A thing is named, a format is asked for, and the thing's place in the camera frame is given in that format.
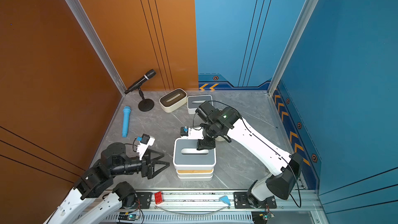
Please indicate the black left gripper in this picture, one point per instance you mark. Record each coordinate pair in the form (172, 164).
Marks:
(148, 171)

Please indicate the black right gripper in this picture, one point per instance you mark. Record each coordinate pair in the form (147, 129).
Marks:
(202, 143)

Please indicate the white box grey lid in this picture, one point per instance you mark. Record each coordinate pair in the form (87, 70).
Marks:
(184, 177)
(187, 157)
(194, 101)

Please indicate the white box bamboo lid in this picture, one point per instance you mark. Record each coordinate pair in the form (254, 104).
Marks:
(195, 172)

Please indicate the cream box brown lid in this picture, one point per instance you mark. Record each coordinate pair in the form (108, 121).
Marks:
(221, 138)
(173, 100)

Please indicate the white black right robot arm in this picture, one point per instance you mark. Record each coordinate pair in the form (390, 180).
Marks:
(285, 168)

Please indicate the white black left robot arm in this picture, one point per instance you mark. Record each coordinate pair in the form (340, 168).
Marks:
(90, 186)

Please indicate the left circuit board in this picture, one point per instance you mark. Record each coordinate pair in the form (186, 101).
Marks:
(128, 217)

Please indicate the circuit board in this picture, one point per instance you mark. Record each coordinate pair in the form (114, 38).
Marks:
(262, 217)
(128, 217)

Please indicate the blue toy microphone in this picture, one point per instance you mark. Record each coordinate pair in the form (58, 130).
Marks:
(126, 119)

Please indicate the black microphone on stand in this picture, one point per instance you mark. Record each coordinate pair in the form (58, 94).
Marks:
(145, 104)

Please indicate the right circuit board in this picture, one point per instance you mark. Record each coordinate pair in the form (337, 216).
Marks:
(262, 217)

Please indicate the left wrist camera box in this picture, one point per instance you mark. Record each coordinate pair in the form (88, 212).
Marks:
(145, 141)

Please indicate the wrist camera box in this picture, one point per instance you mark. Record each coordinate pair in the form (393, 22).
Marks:
(145, 141)
(193, 133)

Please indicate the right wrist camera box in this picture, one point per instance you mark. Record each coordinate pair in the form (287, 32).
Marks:
(193, 133)

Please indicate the red block on rail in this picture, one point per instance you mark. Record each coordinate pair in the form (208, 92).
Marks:
(158, 198)

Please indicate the blue triangular piece on rail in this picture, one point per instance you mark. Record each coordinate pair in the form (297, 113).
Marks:
(225, 200)

